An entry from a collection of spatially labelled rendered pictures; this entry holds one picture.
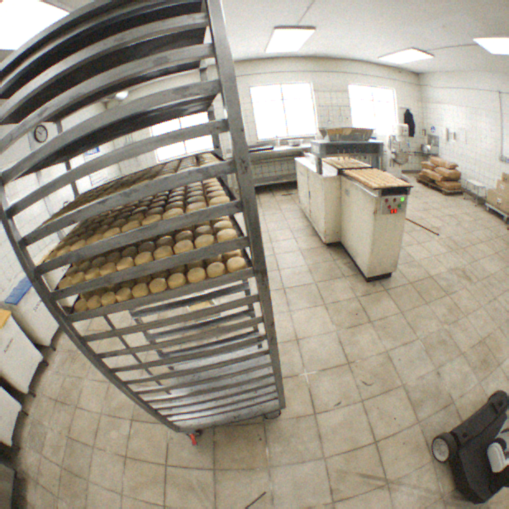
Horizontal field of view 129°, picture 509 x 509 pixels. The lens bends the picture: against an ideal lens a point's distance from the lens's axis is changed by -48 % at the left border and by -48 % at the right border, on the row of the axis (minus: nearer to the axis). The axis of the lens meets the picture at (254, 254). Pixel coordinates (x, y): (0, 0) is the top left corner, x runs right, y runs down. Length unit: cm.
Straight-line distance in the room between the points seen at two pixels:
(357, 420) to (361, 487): 44
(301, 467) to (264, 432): 31
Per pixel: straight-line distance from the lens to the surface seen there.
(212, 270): 63
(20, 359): 257
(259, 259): 55
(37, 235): 66
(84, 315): 74
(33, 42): 68
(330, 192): 241
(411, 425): 158
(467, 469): 154
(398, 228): 206
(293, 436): 143
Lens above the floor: 140
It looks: 31 degrees down
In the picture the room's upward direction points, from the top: 10 degrees counter-clockwise
